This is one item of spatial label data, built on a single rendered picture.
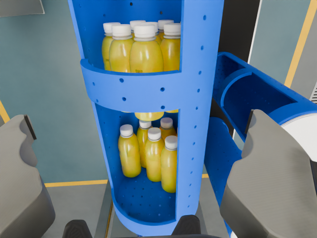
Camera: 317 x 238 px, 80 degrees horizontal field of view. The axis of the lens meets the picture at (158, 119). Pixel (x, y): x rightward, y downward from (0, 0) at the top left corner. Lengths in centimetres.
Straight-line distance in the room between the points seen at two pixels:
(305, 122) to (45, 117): 186
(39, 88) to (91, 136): 60
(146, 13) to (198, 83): 28
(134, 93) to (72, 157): 191
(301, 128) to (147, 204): 55
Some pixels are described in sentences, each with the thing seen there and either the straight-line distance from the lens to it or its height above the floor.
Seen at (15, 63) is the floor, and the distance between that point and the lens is 188.
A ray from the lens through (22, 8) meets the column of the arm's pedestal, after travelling 146.
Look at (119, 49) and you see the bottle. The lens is 41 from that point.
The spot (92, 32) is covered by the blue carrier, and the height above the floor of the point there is 104.
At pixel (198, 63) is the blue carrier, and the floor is 121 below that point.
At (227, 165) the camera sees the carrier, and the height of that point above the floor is 71.
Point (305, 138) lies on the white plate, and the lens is 79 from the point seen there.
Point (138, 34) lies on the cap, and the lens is 37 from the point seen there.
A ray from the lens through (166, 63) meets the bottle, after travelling 40.
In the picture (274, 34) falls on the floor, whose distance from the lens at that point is 179.
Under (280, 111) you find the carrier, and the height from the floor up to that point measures 98.
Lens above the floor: 152
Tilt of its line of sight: 59 degrees down
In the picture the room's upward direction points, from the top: 175 degrees clockwise
